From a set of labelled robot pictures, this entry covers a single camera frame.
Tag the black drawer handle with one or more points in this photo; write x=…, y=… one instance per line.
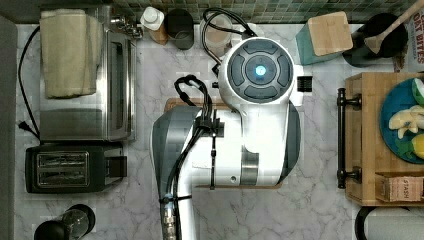
x=342, y=173

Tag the wooden drawer unit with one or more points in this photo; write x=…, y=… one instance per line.
x=364, y=145

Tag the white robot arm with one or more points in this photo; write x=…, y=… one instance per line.
x=254, y=141

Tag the wooden cutting board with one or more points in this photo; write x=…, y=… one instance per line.
x=219, y=105

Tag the clear lidded canister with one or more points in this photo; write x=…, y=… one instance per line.
x=216, y=40

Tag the dark grey cup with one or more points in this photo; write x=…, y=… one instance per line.
x=180, y=27

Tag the stainless toaster oven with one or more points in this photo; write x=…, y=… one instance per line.
x=108, y=114

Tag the white cap wooden bottle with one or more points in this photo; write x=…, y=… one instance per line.
x=153, y=20

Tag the teal wooden knife block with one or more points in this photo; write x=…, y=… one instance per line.
x=324, y=38

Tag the black two-slot toaster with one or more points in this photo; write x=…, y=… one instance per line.
x=73, y=168

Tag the beige folded towel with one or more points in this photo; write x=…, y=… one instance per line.
x=71, y=42

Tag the black utensil holder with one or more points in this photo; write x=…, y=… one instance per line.
x=361, y=56

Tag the wooden spoon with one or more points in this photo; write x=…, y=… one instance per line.
x=374, y=43

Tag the blue plate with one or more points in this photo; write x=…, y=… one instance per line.
x=399, y=98

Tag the stash tea box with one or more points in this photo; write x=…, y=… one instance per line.
x=398, y=188

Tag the paper towel roll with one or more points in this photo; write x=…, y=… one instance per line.
x=389, y=223

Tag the banana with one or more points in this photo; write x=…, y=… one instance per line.
x=411, y=119

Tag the yellow lemon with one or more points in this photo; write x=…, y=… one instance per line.
x=418, y=145

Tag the lime half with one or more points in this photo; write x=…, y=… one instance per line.
x=418, y=90

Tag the oat bites box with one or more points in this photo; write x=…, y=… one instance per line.
x=412, y=58

